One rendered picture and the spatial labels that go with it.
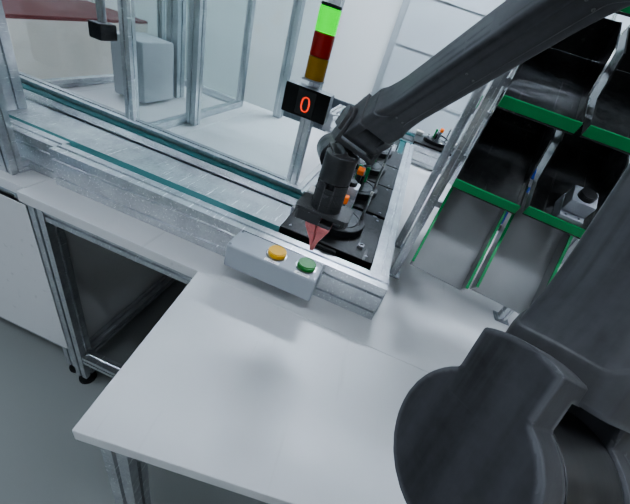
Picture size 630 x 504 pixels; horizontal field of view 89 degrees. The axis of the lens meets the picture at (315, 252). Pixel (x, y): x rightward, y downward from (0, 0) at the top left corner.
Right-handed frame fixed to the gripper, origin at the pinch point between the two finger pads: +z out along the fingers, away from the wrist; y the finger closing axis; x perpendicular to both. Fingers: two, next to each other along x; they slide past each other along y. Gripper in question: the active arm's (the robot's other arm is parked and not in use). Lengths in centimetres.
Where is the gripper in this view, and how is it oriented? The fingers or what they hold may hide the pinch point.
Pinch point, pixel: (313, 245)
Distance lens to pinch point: 65.8
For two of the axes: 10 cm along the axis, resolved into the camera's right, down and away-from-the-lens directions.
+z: -2.6, 7.9, 5.6
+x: -2.7, 5.0, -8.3
